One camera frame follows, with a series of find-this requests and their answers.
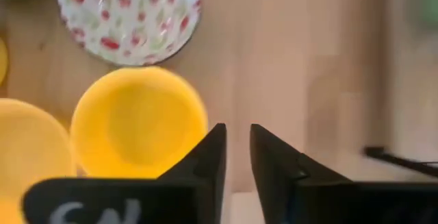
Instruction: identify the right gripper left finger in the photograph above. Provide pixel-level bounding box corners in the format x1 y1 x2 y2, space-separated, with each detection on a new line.
21 123 228 224

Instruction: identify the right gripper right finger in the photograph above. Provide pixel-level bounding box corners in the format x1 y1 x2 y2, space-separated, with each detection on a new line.
249 123 438 224

